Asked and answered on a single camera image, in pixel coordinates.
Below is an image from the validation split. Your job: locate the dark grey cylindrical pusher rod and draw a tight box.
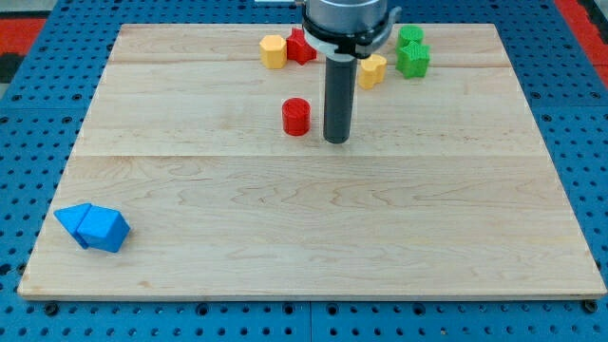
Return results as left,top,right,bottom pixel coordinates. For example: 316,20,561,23
323,56,357,144

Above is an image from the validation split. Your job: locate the red cylinder block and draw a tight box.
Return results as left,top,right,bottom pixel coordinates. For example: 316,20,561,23
281,98,311,136

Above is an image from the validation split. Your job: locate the red star block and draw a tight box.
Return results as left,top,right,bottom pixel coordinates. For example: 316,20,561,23
286,28,317,66

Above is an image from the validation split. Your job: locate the green star block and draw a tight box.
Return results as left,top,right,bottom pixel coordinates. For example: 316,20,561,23
396,41,430,79

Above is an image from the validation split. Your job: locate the yellow heart block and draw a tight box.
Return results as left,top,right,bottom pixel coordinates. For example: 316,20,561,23
357,54,388,89

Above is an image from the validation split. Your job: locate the yellow hexagon block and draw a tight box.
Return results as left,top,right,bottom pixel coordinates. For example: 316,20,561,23
259,35,287,69

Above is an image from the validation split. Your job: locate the green cylinder block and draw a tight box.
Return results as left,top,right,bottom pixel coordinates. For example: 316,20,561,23
395,25,424,50

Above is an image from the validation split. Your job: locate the light wooden board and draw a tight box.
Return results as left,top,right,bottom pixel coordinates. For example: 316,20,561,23
18,24,606,301

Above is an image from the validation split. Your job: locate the blue cube block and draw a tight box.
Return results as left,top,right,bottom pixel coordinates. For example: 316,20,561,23
76,205,130,253

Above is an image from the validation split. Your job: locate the blue triangle block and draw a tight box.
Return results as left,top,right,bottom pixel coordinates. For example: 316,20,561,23
53,203,92,249

